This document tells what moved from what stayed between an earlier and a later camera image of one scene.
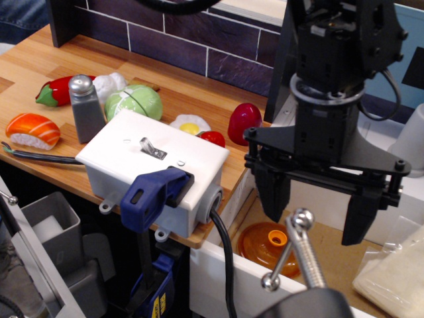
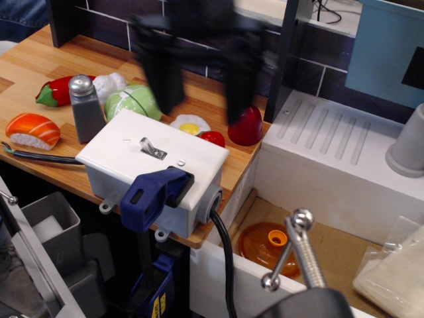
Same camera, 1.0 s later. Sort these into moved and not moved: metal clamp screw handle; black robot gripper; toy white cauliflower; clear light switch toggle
Moved: black robot gripper
Not moved: metal clamp screw handle; toy white cauliflower; clear light switch toggle
